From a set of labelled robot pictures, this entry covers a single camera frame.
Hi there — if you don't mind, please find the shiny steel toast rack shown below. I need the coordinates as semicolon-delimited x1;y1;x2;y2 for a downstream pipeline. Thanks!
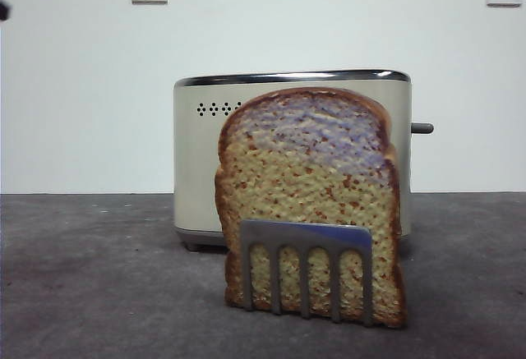
239;218;374;328

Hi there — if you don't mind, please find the cream and steel toaster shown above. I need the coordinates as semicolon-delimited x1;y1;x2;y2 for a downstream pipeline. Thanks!
173;69;413;253

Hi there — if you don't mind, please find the brown-crusted bread slice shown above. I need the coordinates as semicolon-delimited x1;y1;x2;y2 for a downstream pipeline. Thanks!
214;86;408;329

